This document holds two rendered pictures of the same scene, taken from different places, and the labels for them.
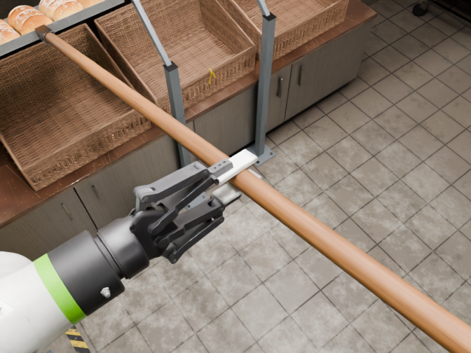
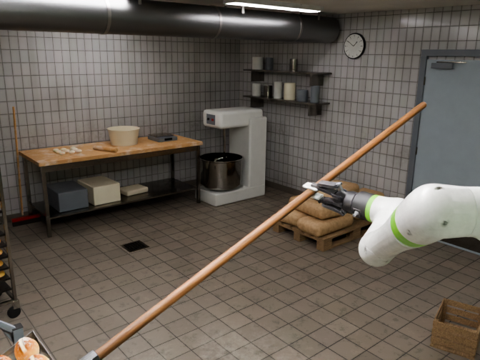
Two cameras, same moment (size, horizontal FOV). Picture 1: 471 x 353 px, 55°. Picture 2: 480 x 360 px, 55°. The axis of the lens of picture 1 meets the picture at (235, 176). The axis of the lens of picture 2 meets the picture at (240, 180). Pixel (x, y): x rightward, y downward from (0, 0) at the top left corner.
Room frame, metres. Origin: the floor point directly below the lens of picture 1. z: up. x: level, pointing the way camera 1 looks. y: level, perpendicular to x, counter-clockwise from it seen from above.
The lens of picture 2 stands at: (0.69, 1.62, 2.08)
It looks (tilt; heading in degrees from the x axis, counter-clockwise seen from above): 15 degrees down; 268
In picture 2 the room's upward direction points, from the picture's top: 1 degrees clockwise
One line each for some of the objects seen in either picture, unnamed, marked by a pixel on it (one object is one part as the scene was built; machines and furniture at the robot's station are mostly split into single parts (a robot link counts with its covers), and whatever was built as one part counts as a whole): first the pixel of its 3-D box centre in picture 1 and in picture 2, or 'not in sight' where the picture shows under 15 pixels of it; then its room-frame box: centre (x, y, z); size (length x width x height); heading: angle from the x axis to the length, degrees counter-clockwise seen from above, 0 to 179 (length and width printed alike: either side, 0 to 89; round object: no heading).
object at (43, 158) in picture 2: not in sight; (118, 178); (2.06, -4.37, 0.45); 2.20 x 0.80 x 0.90; 37
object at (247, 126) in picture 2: not in sight; (230, 153); (0.55, -5.02, 0.66); 1.00 x 0.66 x 1.32; 37
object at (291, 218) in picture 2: not in sight; (303, 213); (-0.31, -3.66, 0.22); 0.62 x 0.36 x 0.15; 43
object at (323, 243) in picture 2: not in sight; (330, 223); (-0.67, -3.68, 0.07); 1.20 x 0.80 x 0.14; 37
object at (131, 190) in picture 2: not in sight; (132, 189); (1.90, -4.49, 0.27); 0.34 x 0.26 x 0.07; 43
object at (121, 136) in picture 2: not in sight; (123, 136); (1.99, -4.53, 1.01); 0.43 x 0.43 x 0.21
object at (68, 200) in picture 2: not in sight; (66, 196); (2.62, -3.95, 0.35); 0.50 x 0.36 x 0.24; 127
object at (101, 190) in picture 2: not in sight; (98, 189); (2.28, -4.20, 0.35); 0.50 x 0.36 x 0.24; 129
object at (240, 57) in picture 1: (178, 45); not in sight; (1.65, 0.27, 0.72); 0.56 x 0.49 x 0.28; 129
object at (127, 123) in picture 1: (61, 103); not in sight; (1.29, 0.73, 0.72); 0.56 x 0.49 x 0.28; 128
